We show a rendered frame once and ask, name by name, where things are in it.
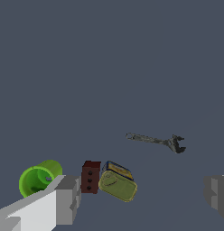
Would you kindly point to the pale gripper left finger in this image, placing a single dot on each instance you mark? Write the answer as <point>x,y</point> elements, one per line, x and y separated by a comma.
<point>41,207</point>

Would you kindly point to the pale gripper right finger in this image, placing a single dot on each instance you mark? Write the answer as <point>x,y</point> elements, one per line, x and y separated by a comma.
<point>217,194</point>

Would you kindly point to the green plastic cup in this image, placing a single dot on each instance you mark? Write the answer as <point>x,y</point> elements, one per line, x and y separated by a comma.
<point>37,179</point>

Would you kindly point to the dark red perforated block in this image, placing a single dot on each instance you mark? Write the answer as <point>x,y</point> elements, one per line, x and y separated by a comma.
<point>90,178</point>

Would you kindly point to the grey adjustable wrench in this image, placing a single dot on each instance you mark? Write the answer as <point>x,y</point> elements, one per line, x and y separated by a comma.
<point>159,140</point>

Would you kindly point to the yellow blue sardine tin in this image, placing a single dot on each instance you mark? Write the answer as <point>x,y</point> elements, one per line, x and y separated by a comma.
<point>118,185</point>

